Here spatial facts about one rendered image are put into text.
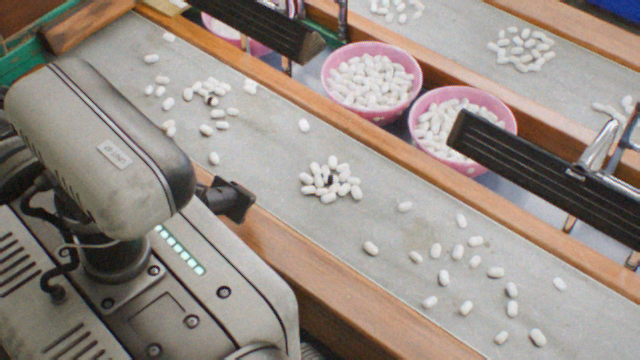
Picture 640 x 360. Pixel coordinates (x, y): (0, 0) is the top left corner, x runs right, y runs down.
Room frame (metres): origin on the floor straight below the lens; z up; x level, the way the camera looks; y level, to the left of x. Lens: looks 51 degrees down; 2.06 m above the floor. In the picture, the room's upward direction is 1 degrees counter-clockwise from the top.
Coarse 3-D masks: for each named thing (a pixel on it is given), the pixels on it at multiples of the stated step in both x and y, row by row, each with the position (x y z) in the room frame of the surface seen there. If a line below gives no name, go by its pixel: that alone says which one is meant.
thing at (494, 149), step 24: (456, 120) 0.93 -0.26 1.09; (480, 120) 0.91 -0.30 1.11; (456, 144) 0.90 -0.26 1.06; (480, 144) 0.88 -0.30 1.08; (504, 144) 0.87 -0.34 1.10; (528, 144) 0.85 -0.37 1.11; (504, 168) 0.84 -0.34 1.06; (528, 168) 0.82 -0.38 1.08; (552, 168) 0.81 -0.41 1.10; (576, 168) 0.80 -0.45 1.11; (552, 192) 0.78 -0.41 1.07; (576, 192) 0.77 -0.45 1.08; (600, 192) 0.75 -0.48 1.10; (624, 192) 0.75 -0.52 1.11; (576, 216) 0.74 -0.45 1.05; (600, 216) 0.72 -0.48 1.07; (624, 216) 0.71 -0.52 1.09; (624, 240) 0.68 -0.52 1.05
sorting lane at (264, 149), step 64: (128, 64) 1.49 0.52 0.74; (192, 64) 1.49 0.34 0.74; (192, 128) 1.25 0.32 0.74; (256, 128) 1.25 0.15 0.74; (320, 128) 1.24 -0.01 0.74; (256, 192) 1.04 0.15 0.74; (384, 192) 1.04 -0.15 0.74; (384, 256) 0.86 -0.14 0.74; (448, 256) 0.86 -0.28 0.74; (512, 256) 0.86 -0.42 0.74; (448, 320) 0.70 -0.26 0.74; (512, 320) 0.70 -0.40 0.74; (576, 320) 0.70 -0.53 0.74
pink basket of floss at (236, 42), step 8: (272, 0) 1.78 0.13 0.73; (288, 0) 1.74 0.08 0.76; (208, 16) 1.70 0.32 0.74; (208, 24) 1.66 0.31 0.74; (216, 32) 1.59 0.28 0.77; (224, 40) 1.58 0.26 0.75; (232, 40) 1.56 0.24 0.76; (240, 40) 1.56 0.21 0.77; (240, 48) 1.57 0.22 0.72; (256, 48) 1.58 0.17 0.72; (264, 48) 1.59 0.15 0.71; (256, 56) 1.59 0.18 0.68
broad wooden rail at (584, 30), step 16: (480, 0) 1.76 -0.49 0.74; (496, 0) 1.73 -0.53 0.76; (512, 0) 1.73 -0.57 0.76; (528, 0) 1.73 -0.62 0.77; (544, 0) 1.73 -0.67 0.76; (528, 16) 1.66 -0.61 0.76; (544, 16) 1.65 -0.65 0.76; (560, 16) 1.65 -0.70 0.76; (576, 16) 1.65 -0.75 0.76; (592, 16) 1.65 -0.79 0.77; (560, 32) 1.59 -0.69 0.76; (576, 32) 1.58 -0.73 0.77; (592, 32) 1.58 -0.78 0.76; (608, 32) 1.58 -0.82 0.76; (624, 32) 1.58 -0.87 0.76; (592, 48) 1.53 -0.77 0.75; (608, 48) 1.51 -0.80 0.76; (624, 48) 1.51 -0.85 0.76; (624, 64) 1.47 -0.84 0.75
